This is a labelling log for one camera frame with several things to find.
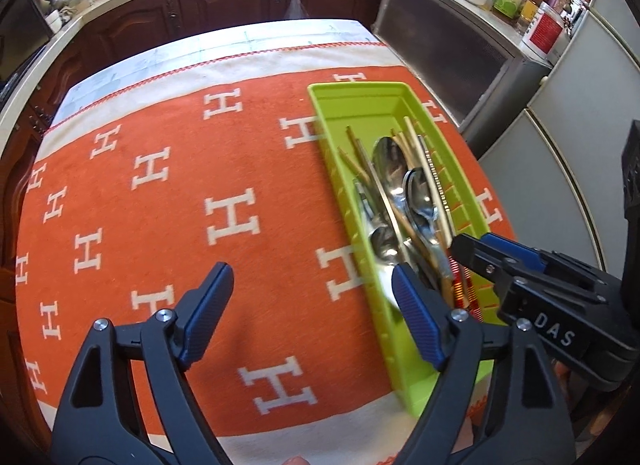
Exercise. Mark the red striped chopstick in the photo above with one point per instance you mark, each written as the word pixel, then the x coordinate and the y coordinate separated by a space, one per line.
pixel 471 295
pixel 457 290

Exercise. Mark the steel fork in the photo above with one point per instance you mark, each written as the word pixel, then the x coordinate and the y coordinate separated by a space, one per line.
pixel 364 202

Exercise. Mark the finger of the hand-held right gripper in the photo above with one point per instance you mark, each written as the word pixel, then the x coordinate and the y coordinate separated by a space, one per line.
pixel 472 255
pixel 520 255

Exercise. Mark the large steel spoon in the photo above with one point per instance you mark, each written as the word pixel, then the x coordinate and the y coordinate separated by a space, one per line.
pixel 392 160

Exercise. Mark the orange printed blanket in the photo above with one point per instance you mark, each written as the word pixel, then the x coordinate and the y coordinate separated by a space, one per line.
pixel 175 225

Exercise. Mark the small steel spoon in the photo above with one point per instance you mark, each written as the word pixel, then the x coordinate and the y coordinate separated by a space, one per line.
pixel 382 242

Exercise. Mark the green plastic utensil tray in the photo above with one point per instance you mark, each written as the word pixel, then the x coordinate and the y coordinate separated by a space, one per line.
pixel 360 110

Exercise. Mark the dark brown wooden chopstick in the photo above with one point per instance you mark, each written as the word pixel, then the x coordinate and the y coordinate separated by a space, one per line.
pixel 350 162
pixel 362 155

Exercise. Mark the textured steel chopstick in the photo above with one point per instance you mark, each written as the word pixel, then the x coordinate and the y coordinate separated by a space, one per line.
pixel 435 175

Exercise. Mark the round bowl steel spoon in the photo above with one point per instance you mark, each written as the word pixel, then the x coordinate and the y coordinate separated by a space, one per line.
pixel 420 195

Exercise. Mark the green label oil bottle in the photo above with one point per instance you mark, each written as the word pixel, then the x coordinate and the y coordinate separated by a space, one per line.
pixel 510 2

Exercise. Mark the clear plastic bag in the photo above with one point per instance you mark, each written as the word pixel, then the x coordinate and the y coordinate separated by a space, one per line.
pixel 296 10

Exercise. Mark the pale blue table cover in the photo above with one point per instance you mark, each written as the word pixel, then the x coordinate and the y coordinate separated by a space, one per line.
pixel 200 45

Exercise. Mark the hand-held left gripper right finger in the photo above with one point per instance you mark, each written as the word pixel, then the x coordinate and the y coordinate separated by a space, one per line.
pixel 420 320

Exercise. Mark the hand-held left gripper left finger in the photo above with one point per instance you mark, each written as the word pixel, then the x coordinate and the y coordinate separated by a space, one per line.
pixel 210 315

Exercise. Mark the red label white container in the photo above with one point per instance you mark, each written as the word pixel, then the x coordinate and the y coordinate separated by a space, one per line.
pixel 542 30

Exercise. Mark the grey steel cabinet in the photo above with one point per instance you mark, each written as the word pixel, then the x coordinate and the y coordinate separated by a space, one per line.
pixel 440 45

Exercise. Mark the white ceramic spoon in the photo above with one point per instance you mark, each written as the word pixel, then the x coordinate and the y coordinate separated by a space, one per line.
pixel 386 285

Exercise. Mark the light wooden chopstick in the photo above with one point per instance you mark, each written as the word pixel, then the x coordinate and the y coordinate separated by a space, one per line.
pixel 399 147
pixel 412 137

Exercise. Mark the steel countertop appliance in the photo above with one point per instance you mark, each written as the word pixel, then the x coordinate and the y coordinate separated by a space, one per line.
pixel 20 30

